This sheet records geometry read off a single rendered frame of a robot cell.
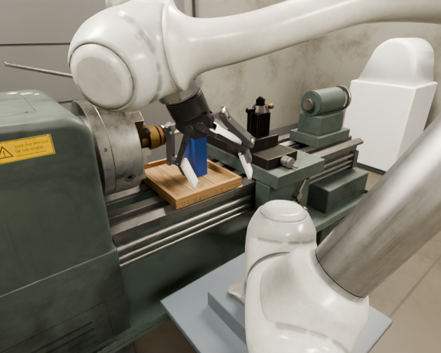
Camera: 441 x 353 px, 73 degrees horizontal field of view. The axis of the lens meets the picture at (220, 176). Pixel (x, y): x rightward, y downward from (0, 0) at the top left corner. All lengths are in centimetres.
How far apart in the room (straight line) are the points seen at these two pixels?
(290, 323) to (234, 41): 40
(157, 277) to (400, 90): 293
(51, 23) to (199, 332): 255
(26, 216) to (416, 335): 186
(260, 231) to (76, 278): 53
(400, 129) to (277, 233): 302
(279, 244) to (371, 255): 22
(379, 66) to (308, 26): 320
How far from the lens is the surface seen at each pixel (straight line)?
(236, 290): 83
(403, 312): 212
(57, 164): 78
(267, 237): 64
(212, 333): 84
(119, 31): 35
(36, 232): 84
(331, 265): 49
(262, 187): 125
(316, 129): 171
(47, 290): 94
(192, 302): 90
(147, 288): 125
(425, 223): 46
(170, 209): 108
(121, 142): 93
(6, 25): 286
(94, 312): 104
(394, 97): 355
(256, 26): 40
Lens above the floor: 142
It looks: 26 degrees down
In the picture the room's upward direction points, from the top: straight up
